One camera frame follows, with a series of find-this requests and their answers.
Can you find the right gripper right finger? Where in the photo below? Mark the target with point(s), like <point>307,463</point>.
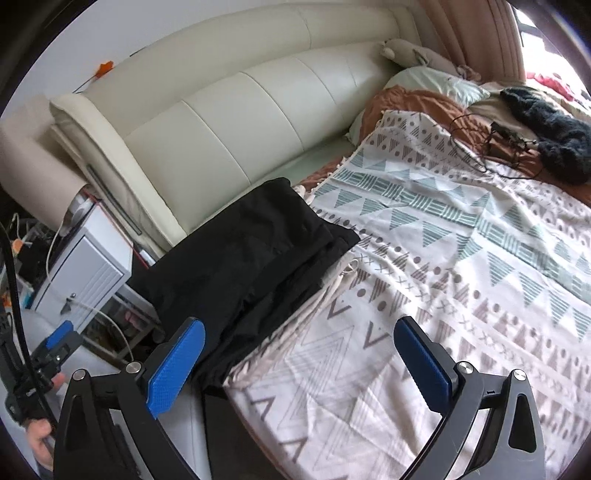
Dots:
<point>511,444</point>

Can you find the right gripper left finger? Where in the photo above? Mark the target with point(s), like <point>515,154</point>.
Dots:
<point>108,426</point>

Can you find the folded black clothes stack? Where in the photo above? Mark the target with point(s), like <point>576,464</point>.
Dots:
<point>243,273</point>

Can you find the red clothes by window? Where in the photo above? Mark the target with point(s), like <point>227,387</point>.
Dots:
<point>555,84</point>

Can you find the person left hand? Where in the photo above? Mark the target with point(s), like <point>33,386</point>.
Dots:
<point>38,431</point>

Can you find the patterned white bed cover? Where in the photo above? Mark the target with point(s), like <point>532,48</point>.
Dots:
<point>495,269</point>

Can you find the white bedside cabinet left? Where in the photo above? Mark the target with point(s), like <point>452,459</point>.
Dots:
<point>87,271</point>

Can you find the dark knitted sweater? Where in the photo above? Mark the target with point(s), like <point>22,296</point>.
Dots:
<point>563,141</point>

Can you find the cream leather headboard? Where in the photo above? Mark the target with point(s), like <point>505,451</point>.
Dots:
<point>182,127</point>

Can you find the beige duvet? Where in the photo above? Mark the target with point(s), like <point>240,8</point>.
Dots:
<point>528,111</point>

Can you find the light green pillow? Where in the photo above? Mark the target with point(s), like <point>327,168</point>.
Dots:
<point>440,95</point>

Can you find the grey plush toy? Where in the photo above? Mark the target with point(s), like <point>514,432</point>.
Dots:
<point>407,55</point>

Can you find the left pink curtain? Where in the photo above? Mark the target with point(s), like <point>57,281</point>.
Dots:
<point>480,34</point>

